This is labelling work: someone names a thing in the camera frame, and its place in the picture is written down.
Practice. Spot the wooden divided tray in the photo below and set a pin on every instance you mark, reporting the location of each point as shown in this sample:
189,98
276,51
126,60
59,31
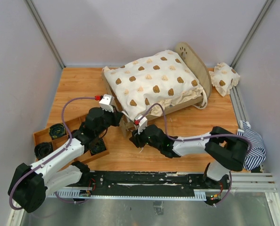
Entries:
57,136

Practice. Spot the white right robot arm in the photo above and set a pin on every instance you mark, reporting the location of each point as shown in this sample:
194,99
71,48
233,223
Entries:
228,150

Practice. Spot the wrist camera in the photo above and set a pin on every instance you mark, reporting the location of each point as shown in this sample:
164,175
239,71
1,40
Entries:
106,102
140,122

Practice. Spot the blue striped cloth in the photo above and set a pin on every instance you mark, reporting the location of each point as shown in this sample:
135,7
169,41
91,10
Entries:
257,154

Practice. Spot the small bear print pillow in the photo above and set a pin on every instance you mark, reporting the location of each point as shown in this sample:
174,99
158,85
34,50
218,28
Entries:
224,78

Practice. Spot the aluminium frame post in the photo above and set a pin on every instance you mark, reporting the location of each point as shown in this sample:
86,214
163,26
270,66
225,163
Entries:
252,31
38,20

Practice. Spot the right aluminium frame post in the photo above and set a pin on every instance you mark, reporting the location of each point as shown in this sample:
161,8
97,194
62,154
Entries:
252,31

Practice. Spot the white slotted cable duct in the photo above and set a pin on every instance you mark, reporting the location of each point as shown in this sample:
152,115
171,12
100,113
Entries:
79,194

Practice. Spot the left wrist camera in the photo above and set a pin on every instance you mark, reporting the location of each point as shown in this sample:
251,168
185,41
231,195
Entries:
106,102

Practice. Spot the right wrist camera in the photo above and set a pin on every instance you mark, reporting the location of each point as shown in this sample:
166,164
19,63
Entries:
140,122

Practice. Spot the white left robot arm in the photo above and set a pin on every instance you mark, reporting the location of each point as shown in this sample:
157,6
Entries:
32,184

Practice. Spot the aluminium side rail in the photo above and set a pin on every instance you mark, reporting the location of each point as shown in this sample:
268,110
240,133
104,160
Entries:
238,106

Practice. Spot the black item in tray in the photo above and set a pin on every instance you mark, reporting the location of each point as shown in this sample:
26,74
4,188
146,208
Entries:
98,147

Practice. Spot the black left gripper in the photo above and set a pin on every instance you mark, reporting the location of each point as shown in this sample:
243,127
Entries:
116,117

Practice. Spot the wooden pet bed frame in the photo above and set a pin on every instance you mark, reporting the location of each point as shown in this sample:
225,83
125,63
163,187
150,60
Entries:
193,61

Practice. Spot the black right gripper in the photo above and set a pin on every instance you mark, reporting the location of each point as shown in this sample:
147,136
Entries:
136,138

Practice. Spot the left aluminium frame post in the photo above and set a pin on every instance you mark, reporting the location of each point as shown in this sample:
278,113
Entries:
38,20

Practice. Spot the large bear print cushion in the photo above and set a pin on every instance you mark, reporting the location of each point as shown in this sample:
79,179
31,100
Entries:
154,83

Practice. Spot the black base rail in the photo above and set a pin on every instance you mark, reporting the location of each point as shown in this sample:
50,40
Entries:
148,183

